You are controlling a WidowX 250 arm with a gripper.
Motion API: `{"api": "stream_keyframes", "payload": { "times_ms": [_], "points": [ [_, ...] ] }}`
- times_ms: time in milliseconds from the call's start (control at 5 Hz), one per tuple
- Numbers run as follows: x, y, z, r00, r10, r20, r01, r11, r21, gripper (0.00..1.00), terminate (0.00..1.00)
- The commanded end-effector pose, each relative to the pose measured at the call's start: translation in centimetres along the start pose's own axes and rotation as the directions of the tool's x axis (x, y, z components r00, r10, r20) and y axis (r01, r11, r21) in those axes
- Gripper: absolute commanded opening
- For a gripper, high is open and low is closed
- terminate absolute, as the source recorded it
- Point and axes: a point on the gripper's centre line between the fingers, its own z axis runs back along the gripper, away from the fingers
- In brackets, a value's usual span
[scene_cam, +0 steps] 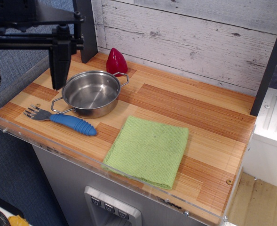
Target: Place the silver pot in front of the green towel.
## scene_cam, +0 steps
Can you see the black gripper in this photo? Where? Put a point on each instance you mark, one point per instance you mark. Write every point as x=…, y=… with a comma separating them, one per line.
x=30, y=24

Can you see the silver metal pot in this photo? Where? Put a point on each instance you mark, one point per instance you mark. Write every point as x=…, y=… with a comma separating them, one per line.
x=92, y=94

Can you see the green knitted towel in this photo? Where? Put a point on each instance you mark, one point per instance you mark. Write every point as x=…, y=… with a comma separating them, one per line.
x=148, y=151

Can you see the clear acrylic table guard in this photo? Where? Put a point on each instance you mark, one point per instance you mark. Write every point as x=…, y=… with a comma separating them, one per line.
x=218, y=119

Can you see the red plastic pepper toy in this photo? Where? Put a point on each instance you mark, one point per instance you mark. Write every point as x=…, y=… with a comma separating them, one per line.
x=116, y=62

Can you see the grey cabinet with dispenser panel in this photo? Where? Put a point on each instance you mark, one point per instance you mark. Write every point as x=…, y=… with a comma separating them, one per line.
x=89, y=198

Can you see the black and yellow object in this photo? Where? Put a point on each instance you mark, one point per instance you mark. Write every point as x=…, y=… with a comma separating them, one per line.
x=11, y=216

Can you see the blue handled metal fork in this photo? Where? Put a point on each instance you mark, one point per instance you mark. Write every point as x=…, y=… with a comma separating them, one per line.
x=77, y=124

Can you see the dark grey left post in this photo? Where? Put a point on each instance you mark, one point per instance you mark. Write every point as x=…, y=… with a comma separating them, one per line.
x=87, y=28

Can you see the dark grey post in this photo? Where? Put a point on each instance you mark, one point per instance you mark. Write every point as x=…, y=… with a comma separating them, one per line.
x=87, y=28
x=265, y=82

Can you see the dark grey right post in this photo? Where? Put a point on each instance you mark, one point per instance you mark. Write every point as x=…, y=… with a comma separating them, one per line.
x=265, y=82

